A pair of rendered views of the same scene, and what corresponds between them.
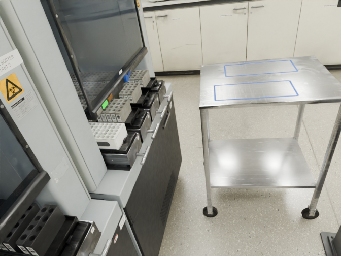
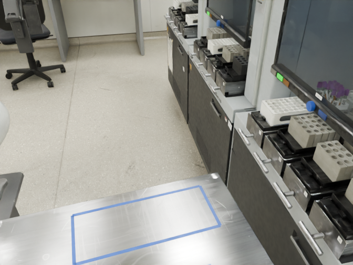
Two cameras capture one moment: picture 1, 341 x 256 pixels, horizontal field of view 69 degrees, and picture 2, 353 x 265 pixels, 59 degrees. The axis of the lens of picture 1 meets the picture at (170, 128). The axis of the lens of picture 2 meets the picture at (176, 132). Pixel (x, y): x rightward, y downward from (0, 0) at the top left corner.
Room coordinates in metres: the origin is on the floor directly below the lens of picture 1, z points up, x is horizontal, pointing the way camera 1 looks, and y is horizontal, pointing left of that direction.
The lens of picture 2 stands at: (1.45, -0.57, 1.43)
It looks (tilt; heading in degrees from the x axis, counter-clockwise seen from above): 35 degrees down; 151
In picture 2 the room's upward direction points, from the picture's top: 1 degrees counter-clockwise
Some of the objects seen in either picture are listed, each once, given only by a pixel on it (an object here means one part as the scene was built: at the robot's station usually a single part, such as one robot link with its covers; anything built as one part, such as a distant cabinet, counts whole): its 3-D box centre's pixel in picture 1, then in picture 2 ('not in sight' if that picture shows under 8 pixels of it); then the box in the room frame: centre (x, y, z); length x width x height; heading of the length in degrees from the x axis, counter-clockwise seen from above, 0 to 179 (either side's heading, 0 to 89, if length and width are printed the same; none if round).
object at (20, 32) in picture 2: not in sight; (17, 26); (0.73, -0.54, 1.25); 0.03 x 0.01 x 0.05; 162
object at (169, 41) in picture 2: not in sight; (168, 52); (-0.91, 0.67, 0.43); 0.27 x 0.02 x 0.36; 162
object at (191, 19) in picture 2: not in sight; (207, 19); (-0.39, 0.71, 0.83); 0.30 x 0.10 x 0.06; 72
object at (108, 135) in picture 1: (87, 136); (302, 110); (0.81, 0.33, 0.83); 0.30 x 0.10 x 0.06; 72
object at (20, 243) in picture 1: (39, 229); (243, 65); (0.41, 0.38, 0.85); 0.12 x 0.02 x 0.06; 161
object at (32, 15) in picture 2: not in sight; (33, 19); (0.58, -0.49, 1.22); 0.03 x 0.01 x 0.07; 72
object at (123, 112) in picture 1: (124, 111); (300, 132); (0.93, 0.18, 0.85); 0.12 x 0.02 x 0.06; 163
